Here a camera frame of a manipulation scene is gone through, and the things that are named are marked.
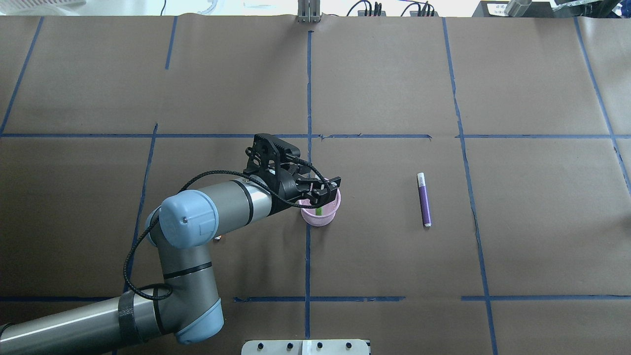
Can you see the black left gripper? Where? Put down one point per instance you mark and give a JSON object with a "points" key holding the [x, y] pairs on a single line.
{"points": [[285, 192]]}

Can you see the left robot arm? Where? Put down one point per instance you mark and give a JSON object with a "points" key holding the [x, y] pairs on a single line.
{"points": [[187, 303]]}

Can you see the pink mesh pen holder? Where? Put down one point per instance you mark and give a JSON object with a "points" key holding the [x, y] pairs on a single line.
{"points": [[329, 212]]}

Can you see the purple highlighter pen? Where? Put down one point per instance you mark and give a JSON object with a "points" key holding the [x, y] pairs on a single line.
{"points": [[424, 201]]}

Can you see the upper power strip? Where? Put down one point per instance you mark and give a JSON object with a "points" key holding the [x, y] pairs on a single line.
{"points": [[366, 8]]}

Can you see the power strip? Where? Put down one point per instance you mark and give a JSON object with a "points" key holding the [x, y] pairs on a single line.
{"points": [[419, 8], [366, 8]]}

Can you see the lower power strip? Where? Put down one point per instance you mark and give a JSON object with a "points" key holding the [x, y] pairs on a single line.
{"points": [[419, 8]]}

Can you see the black box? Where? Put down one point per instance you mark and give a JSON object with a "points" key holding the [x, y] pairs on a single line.
{"points": [[494, 8]]}

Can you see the steel cup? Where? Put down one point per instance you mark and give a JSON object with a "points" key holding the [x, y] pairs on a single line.
{"points": [[517, 8]]}

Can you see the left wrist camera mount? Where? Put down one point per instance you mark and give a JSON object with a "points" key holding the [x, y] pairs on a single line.
{"points": [[268, 151]]}

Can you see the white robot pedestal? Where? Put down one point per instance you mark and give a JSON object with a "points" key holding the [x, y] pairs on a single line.
{"points": [[307, 347]]}

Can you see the aluminium frame post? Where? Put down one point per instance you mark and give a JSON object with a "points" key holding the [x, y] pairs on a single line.
{"points": [[308, 11]]}

